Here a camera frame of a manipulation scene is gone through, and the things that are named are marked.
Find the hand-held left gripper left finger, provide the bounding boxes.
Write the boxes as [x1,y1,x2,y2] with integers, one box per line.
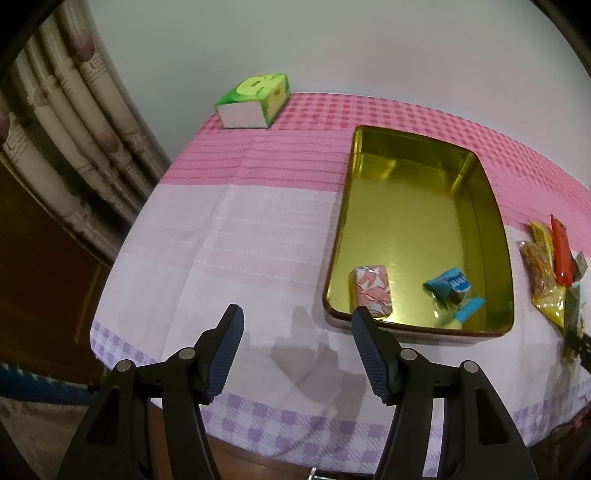
[56,304,245,480]

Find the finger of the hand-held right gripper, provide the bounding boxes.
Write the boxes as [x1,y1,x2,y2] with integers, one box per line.
[564,332,591,366]

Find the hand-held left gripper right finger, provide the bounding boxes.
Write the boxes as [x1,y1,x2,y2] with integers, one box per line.
[352,305,539,480]

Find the grey snack packet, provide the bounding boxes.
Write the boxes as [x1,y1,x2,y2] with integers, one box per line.
[563,282,587,335]

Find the pink patterned snack packet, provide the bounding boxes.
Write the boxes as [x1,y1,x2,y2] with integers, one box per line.
[349,264,394,320]

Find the clear peanut snack packet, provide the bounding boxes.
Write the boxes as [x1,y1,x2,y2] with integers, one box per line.
[519,240,558,297]

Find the gold rectangular tin box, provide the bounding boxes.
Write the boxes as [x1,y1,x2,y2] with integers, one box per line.
[323,126,515,341]

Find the red snack packet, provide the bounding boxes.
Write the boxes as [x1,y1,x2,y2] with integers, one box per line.
[550,214,573,287]

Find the narrow yellow snack packet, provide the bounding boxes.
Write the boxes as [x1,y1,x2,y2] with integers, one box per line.
[529,222,555,260]

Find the pink checked tablecloth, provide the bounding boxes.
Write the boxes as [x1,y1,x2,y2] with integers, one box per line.
[90,92,591,478]

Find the blue fabric strip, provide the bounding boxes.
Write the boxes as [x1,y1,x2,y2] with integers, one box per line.
[0,364,95,408]

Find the green tissue box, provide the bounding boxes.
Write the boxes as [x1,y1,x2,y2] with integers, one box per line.
[215,72,291,129]

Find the beige patterned curtain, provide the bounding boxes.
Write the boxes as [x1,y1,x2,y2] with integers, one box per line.
[0,9,172,269]

